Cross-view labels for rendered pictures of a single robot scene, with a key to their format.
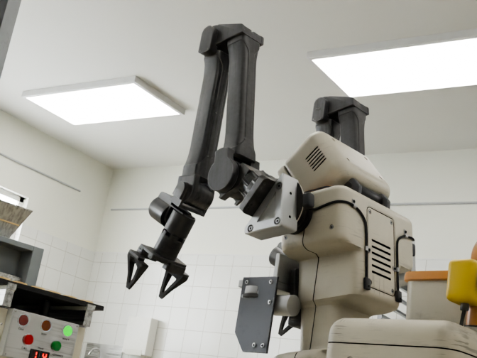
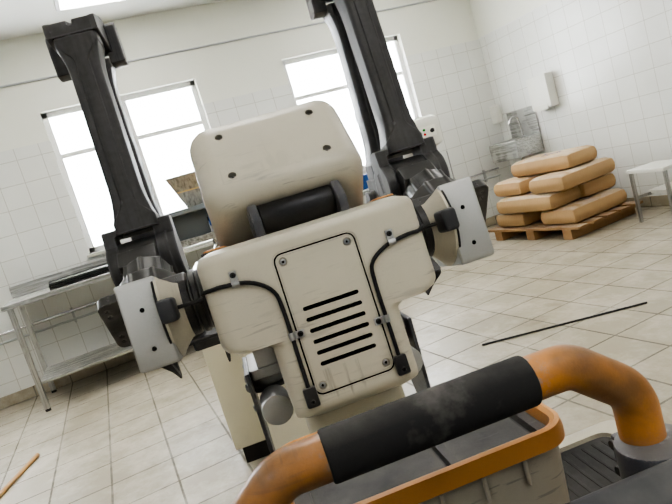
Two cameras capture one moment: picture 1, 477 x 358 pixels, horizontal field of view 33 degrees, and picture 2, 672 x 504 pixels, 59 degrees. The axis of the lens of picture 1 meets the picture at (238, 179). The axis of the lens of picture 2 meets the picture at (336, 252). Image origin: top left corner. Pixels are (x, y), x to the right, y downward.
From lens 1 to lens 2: 143 cm
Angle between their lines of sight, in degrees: 42
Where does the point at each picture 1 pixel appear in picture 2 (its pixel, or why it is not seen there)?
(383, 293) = (364, 381)
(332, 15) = not seen: outside the picture
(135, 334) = (537, 92)
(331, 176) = (217, 221)
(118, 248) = (494, 27)
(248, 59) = (78, 74)
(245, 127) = (115, 186)
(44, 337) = not seen: hidden behind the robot
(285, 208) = (140, 342)
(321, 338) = not seen: hidden behind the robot
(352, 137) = (351, 26)
